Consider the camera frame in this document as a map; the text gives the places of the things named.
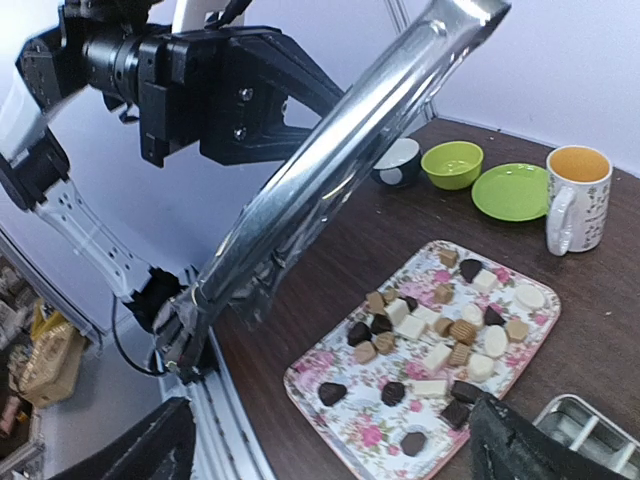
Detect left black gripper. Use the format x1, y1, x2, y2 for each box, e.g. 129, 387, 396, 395
136, 27, 344, 168

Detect metal serving tongs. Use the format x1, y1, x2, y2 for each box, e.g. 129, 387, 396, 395
154, 1, 510, 375

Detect front aluminium rail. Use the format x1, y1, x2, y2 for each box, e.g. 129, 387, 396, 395
1, 234, 274, 479

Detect pink divided tin box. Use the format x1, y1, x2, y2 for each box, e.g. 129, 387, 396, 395
533, 394, 639, 479

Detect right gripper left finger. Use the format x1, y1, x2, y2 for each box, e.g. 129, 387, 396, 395
55, 397, 196, 479

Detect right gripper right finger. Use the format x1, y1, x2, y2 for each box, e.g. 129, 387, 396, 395
469, 394, 627, 479

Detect floral pink tray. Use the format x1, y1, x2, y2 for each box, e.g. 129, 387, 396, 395
284, 240, 561, 479

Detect green plate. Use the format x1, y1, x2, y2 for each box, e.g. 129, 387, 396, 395
471, 163, 548, 222

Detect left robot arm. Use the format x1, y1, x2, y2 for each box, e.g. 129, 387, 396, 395
1, 1, 342, 332

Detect floral white mug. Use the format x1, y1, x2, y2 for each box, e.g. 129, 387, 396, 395
546, 145, 613, 256

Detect green bowl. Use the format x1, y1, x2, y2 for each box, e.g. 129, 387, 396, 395
421, 141, 484, 191

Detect black white bowl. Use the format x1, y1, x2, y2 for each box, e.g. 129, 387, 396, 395
371, 138, 421, 188

